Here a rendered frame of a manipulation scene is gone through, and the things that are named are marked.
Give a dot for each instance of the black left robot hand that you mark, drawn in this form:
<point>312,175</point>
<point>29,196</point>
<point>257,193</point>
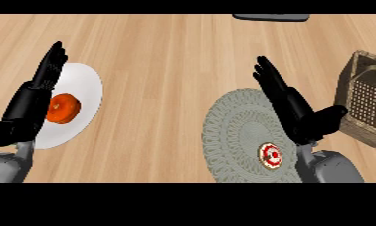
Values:
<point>27,104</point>

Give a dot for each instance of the dark grey flat object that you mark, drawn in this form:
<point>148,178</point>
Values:
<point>270,17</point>

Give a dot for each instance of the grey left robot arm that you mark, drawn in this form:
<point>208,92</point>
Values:
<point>17,163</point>

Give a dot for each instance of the grey round woven placemat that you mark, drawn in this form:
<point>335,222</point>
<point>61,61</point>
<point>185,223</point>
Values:
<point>239,137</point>

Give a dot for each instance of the red and white cupcake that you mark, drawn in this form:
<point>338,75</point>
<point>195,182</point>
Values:
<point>272,155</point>

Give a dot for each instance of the brown wicker basket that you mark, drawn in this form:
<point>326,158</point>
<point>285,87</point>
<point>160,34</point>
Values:
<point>360,99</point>

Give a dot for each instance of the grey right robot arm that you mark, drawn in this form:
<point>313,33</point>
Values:
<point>328,167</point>

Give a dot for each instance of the white round plate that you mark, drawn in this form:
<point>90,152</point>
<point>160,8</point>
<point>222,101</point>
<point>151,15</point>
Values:
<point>80,104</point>

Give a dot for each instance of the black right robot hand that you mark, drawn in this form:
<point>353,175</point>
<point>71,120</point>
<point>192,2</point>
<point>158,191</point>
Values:
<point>294,110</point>

